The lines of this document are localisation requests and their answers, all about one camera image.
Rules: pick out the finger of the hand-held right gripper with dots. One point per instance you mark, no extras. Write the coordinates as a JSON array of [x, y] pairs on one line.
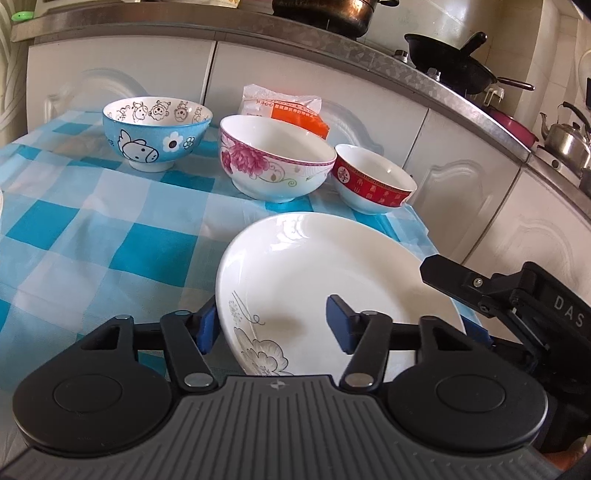
[[478, 332], [455, 279]]

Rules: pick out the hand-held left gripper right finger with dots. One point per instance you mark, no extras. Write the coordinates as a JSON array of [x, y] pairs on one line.
[[339, 323]]

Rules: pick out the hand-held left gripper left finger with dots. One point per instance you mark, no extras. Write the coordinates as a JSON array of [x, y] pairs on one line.
[[207, 330]]

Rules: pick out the white plate grey flower print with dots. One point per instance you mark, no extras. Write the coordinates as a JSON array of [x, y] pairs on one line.
[[323, 258]]

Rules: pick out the red white bowl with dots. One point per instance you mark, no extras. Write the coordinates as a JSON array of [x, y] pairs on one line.
[[369, 184]]

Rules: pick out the white cabinet door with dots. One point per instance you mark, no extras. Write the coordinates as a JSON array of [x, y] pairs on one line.
[[369, 106], [69, 69], [461, 184], [545, 230]]

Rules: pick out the blue checkered tablecloth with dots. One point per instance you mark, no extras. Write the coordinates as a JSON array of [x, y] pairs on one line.
[[92, 230]]

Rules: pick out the red pan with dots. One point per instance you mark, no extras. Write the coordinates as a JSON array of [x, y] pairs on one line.
[[512, 127]]

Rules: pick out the steel kettle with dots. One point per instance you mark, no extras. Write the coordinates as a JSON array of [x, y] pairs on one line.
[[565, 143]]

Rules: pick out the white bowl pink flowers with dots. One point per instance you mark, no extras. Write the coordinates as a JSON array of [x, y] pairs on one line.
[[268, 161]]

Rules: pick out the small white cup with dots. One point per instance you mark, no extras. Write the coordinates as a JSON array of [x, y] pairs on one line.
[[493, 97]]

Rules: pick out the blue cartoon bowl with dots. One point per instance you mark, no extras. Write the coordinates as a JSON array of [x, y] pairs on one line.
[[147, 143]]

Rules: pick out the black wok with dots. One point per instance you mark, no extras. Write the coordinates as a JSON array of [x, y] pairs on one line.
[[448, 64]]

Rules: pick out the orange white tissue packet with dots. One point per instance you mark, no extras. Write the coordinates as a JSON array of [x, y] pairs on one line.
[[286, 108]]

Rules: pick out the grey stone countertop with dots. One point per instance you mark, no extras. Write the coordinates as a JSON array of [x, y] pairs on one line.
[[323, 46]]

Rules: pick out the stained steel steamer pot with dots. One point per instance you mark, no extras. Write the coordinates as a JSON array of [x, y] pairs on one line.
[[323, 14]]

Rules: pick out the frosted glass sliding door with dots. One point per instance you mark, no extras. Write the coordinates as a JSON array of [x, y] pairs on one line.
[[5, 69]]

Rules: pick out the green clip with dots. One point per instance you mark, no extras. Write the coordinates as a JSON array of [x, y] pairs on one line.
[[21, 17]]

